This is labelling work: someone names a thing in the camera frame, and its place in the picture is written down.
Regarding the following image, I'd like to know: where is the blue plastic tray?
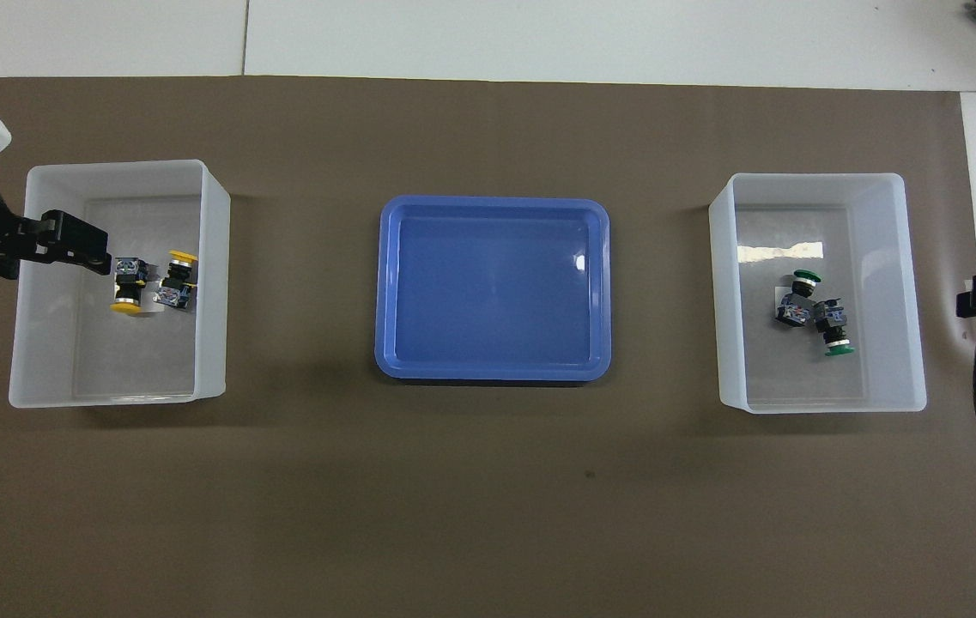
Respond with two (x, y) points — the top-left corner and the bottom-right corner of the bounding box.
(374, 195), (611, 383)

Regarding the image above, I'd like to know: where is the yellow push button switch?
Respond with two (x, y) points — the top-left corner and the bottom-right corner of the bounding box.
(153, 250), (200, 311)
(110, 257), (150, 316)

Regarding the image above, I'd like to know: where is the green push button switch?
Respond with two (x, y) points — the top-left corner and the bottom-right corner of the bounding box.
(814, 298), (856, 357)
(777, 269), (823, 329)

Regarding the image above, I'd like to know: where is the brown table mat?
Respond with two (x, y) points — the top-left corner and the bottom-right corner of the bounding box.
(0, 76), (976, 618)

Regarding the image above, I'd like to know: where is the translucent white plastic box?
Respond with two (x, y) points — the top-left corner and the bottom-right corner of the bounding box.
(708, 173), (928, 415)
(9, 160), (231, 409)

